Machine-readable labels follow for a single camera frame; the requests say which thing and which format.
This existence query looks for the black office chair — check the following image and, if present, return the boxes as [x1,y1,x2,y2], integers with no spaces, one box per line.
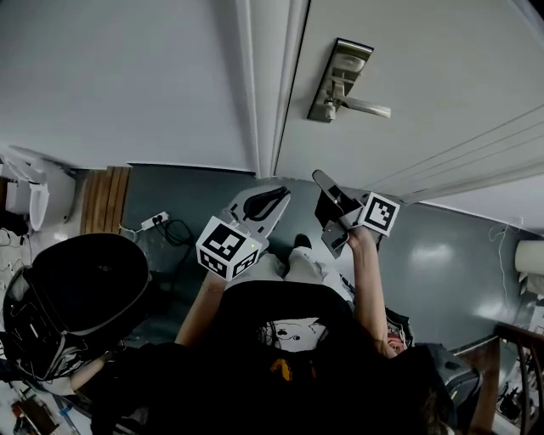
[2,232,153,380]

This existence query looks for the silver door lock with handle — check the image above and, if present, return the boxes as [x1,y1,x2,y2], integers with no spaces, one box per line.
[306,37,392,124]

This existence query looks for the dark wooden rack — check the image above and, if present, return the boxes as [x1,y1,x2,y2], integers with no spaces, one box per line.
[450,322,544,435]

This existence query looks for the white door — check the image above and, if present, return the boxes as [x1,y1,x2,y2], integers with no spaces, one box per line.
[271,0,544,190]

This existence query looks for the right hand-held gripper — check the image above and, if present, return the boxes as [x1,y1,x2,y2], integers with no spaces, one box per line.
[312,169,401,260]

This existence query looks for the white paper roll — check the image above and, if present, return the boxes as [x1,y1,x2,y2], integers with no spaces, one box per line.
[514,240,544,273]

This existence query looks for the person's black shirt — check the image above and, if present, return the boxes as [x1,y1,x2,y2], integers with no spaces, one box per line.
[91,280,460,435]

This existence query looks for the person's right forearm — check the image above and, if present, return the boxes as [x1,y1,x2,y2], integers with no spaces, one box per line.
[347,227,396,360]

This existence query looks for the thin white cable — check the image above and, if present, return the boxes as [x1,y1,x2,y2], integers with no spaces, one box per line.
[488,216,524,315]

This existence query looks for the grey black backpack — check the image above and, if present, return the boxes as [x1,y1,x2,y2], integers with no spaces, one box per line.
[424,342,484,426]

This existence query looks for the white power strip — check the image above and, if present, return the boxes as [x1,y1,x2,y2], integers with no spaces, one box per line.
[139,211,170,233]

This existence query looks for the person's left forearm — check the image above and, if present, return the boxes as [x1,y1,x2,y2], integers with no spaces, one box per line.
[173,271,229,346]

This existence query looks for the white plastic appliance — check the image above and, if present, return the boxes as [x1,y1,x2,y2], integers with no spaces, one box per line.
[0,146,77,233]

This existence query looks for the wooden slat panel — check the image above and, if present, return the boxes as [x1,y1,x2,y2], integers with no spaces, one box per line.
[79,166,132,235]

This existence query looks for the black power cable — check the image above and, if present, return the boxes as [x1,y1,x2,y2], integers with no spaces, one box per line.
[152,216,195,294]

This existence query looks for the white door frame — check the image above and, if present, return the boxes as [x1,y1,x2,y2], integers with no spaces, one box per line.
[235,0,314,179]

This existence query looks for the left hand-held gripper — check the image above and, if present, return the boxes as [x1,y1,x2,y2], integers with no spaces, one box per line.
[195,184,294,282]

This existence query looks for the person's white trousers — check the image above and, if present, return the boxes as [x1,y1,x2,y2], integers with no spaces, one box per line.
[250,248,354,298]

